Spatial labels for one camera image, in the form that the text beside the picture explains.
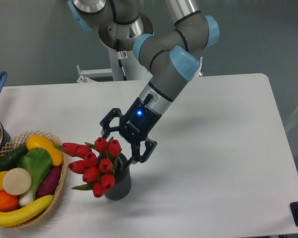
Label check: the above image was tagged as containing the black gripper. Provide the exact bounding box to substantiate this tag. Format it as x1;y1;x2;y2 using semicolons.
100;97;163;172

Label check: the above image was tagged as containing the yellow banana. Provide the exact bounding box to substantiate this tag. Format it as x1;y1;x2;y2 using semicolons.
0;195;54;228

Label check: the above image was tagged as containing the green bok choy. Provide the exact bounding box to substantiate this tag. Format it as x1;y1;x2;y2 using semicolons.
17;148;52;207

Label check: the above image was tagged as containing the woven wicker basket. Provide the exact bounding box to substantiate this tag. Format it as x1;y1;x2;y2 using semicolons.
0;131;68;229

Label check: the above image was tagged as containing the beige round disc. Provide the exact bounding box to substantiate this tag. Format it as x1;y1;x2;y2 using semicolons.
2;168;32;195

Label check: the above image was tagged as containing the red tulip bouquet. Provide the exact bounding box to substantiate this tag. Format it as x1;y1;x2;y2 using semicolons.
54;137;122;198

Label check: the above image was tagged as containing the yellow lemon squash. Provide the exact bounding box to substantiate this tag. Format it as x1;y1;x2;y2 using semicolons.
26;134;63;166

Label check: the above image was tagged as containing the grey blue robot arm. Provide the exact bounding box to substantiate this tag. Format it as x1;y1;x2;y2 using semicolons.
68;0;220;168

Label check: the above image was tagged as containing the purple sweet potato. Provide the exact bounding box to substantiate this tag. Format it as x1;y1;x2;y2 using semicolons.
37;166;62;198

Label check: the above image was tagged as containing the dark green cucumber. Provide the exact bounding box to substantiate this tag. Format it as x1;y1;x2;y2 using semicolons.
0;145;28;172

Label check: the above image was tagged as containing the dark grey ribbed vase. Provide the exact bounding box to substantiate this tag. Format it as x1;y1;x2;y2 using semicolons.
105;154;132;201

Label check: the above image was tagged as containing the orange fruit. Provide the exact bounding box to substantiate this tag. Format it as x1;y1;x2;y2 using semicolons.
0;191;19;212

